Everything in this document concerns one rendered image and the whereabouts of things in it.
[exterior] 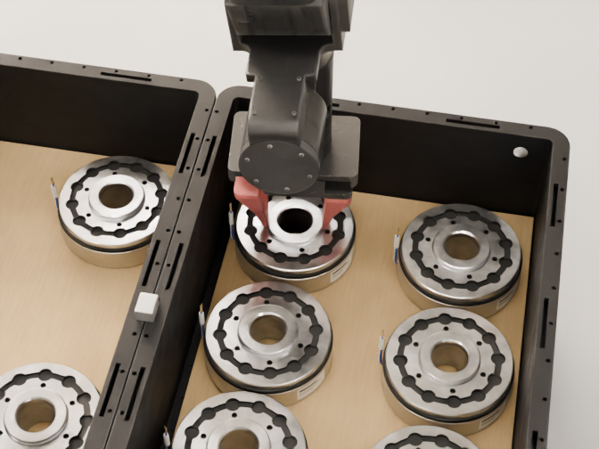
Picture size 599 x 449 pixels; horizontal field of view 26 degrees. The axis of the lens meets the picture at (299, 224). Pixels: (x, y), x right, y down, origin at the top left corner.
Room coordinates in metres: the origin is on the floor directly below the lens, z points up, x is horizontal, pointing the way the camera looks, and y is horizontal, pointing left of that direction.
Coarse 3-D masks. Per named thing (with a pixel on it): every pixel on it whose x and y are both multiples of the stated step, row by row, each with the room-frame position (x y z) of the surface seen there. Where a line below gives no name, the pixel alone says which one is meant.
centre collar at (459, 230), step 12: (444, 228) 0.68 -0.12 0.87; (456, 228) 0.68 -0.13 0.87; (468, 228) 0.68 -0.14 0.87; (444, 240) 0.67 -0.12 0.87; (480, 240) 0.67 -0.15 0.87; (432, 252) 0.66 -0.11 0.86; (444, 252) 0.66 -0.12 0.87; (480, 252) 0.66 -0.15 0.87; (444, 264) 0.65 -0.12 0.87; (456, 264) 0.64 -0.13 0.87; (468, 264) 0.64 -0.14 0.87; (480, 264) 0.65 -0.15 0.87
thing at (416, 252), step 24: (432, 216) 0.70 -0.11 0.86; (456, 216) 0.70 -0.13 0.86; (480, 216) 0.70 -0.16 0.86; (408, 240) 0.67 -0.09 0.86; (432, 240) 0.67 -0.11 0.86; (504, 240) 0.68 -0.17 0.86; (408, 264) 0.65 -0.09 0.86; (432, 264) 0.65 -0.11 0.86; (504, 264) 0.65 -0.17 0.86; (432, 288) 0.62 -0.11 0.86; (456, 288) 0.63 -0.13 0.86; (480, 288) 0.62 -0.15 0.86; (504, 288) 0.63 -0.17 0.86
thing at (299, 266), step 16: (240, 208) 0.71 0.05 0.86; (320, 208) 0.71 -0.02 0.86; (240, 224) 0.69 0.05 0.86; (256, 224) 0.69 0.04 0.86; (336, 224) 0.69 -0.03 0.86; (352, 224) 0.69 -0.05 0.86; (240, 240) 0.67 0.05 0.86; (256, 240) 0.68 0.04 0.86; (272, 240) 0.67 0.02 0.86; (320, 240) 0.67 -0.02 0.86; (336, 240) 0.68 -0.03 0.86; (256, 256) 0.66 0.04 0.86; (272, 256) 0.66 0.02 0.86; (288, 256) 0.66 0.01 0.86; (304, 256) 0.66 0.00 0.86; (320, 256) 0.66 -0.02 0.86; (336, 256) 0.66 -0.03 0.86; (288, 272) 0.64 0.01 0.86; (304, 272) 0.64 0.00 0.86
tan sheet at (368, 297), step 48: (384, 240) 0.70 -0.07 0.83; (528, 240) 0.70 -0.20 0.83; (336, 288) 0.65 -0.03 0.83; (384, 288) 0.65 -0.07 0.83; (336, 336) 0.60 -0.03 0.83; (384, 336) 0.60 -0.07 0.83; (192, 384) 0.55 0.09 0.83; (336, 384) 0.55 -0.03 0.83; (336, 432) 0.51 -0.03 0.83; (384, 432) 0.51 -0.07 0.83; (480, 432) 0.51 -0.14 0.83
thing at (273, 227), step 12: (276, 204) 0.71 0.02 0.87; (288, 204) 0.71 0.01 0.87; (300, 204) 0.71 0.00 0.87; (312, 204) 0.71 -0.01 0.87; (276, 216) 0.69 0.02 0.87; (312, 216) 0.70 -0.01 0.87; (276, 228) 0.68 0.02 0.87; (312, 228) 0.68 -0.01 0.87; (276, 240) 0.67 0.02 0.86; (288, 240) 0.67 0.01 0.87; (300, 240) 0.67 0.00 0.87; (312, 240) 0.67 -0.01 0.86
